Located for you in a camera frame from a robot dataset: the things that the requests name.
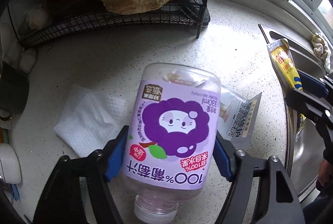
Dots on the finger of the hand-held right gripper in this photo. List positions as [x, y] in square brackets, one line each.
[312, 109]
[314, 86]

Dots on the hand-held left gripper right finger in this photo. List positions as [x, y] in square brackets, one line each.
[223, 161]

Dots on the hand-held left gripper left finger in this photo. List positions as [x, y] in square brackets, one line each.
[117, 156]

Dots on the yellow sauce packet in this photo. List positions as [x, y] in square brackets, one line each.
[285, 65]

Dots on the purple label juice bottle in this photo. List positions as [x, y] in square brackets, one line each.
[169, 120]

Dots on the silver sachet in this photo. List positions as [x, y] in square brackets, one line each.
[242, 120]

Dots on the white paper towel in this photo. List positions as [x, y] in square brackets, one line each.
[85, 114]

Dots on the steel sink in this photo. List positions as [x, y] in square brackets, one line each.
[304, 161]

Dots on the white lidded pot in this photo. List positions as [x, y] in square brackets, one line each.
[9, 164]

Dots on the dark green mug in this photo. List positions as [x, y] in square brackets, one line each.
[13, 94]

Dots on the garlic bulb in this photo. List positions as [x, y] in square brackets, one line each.
[37, 17]
[27, 60]

